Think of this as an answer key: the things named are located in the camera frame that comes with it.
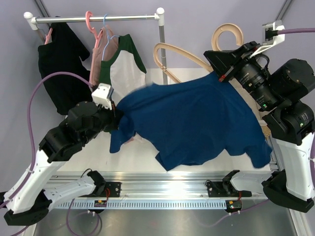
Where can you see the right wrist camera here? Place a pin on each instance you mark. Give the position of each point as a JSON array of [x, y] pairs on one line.
[[270, 36]]

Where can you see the slotted cable duct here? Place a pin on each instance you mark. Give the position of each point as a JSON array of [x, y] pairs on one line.
[[144, 204]]

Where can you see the light blue wire hanger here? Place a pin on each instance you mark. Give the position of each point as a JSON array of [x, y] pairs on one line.
[[107, 35]]

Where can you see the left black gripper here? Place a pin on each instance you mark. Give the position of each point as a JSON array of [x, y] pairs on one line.
[[115, 115]]

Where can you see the blue t shirt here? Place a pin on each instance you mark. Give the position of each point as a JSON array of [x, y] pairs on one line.
[[191, 123]]

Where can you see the pink shirt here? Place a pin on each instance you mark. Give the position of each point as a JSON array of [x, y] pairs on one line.
[[97, 56]]

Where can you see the metal clothes rack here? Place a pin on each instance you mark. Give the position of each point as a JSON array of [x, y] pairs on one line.
[[158, 16]]

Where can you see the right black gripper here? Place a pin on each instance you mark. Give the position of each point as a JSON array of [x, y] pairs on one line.
[[225, 62]]

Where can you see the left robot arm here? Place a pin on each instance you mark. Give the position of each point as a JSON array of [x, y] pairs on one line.
[[33, 202]]

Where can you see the wicker basket with liner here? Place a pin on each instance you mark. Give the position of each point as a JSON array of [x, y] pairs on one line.
[[253, 105]]

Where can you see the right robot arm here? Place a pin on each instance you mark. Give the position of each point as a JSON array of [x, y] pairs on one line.
[[291, 122]]

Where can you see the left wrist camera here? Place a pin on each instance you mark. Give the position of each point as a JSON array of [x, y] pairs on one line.
[[102, 95]]

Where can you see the green and white shirt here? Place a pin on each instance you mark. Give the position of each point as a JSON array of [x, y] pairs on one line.
[[125, 71]]

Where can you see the aluminium mounting rail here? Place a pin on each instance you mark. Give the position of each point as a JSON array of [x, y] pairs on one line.
[[163, 185]]

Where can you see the black t shirt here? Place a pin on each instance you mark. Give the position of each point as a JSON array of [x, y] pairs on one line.
[[64, 54]]

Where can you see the wooden hanger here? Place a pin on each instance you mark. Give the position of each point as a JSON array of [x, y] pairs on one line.
[[233, 28]]

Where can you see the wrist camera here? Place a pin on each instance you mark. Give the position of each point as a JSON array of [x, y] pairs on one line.
[[270, 36], [102, 95]]

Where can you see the pink hanger under black shirt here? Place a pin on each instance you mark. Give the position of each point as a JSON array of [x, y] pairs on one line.
[[48, 36]]

